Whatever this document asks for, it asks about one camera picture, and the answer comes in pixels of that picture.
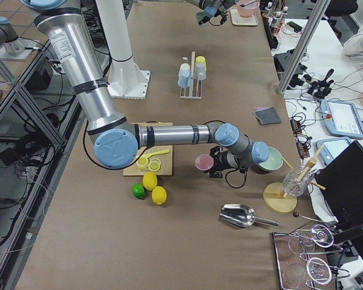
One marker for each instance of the wine glass rack tray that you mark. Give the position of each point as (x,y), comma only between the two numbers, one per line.
(284,257)

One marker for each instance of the yellow plastic knife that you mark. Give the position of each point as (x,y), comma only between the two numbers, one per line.
(159,152)

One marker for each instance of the green bowl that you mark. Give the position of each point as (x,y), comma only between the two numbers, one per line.
(274,162)

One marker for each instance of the pink bowl with ice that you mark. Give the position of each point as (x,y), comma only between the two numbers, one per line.
(247,8)

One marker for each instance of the grey folded cloth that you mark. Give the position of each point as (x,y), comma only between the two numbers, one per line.
(267,116)

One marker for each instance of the pink plastic cup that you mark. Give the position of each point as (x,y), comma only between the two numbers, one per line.
(204,162)

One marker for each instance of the green plastic cup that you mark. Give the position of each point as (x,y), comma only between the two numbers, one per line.
(202,18)

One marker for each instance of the blue plastic cup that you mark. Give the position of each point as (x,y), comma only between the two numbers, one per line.
(184,79)

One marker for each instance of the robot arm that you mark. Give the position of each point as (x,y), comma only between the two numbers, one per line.
(212,9)
(116,140)

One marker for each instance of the bamboo cutting board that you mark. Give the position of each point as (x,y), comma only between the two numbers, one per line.
(166,159)

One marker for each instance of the beige tray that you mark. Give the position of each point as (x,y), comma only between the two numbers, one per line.
(242,21)

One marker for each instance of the yellow plastic cup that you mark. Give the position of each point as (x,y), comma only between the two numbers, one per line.
(200,60)

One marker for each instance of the white column base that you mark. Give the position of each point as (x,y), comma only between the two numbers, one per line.
(125,78)

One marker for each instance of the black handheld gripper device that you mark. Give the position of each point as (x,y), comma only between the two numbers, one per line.
(319,88)

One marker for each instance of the blue teach pendant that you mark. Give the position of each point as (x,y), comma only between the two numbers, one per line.
(332,148)
(342,119)

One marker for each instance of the whole yellow lemon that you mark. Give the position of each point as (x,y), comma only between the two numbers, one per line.
(159,195)
(149,181)

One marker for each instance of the black monitor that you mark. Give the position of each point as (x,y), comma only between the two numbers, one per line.
(343,182)

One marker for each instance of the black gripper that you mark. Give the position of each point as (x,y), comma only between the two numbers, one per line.
(204,17)
(221,161)

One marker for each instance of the green lime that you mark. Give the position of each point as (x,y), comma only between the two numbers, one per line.
(138,191)

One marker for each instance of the aluminium frame post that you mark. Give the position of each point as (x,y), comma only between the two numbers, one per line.
(309,29)

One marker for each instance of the lemon slice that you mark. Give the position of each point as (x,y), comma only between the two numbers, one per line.
(142,163)
(154,165)

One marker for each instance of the white wire cup holder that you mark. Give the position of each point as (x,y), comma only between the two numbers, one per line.
(195,90)

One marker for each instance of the metal scoop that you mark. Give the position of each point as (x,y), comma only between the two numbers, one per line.
(243,215)

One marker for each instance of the white plastic cup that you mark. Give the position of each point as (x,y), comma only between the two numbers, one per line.
(185,67)

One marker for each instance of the glass mug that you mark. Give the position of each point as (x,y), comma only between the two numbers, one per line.
(294,186)

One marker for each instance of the wooden mug tree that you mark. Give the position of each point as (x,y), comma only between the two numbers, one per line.
(274,195)

